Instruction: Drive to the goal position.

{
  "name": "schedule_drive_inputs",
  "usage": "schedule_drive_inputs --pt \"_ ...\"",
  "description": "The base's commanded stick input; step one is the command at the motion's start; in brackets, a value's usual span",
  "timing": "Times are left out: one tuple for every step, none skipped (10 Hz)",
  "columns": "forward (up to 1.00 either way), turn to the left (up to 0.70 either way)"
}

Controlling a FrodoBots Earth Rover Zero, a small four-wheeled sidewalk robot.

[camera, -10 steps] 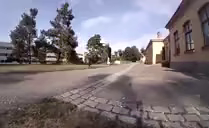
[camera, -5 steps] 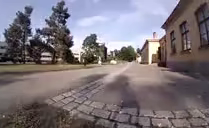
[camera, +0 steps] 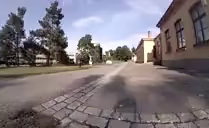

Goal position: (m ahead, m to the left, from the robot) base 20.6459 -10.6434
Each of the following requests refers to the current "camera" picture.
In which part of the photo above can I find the row of distant trees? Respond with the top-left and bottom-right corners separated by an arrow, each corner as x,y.
104,44 -> 134,63

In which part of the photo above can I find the grey asphalt pavement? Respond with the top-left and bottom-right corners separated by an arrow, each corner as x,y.
86,62 -> 209,117

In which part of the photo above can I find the cobblestone strip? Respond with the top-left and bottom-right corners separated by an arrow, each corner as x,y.
31,63 -> 209,128

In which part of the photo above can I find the tall pine tree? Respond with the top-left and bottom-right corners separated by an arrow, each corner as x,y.
29,0 -> 70,66
0,6 -> 28,66

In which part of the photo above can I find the grey multi-storey building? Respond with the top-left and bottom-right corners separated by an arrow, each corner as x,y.
0,43 -> 60,66

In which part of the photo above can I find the grey asphalt road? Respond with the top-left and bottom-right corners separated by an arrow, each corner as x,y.
0,63 -> 119,128

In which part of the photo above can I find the grass strip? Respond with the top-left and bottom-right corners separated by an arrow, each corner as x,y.
0,64 -> 94,80

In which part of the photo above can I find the long ochre building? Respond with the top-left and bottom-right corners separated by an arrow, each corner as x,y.
152,0 -> 209,72

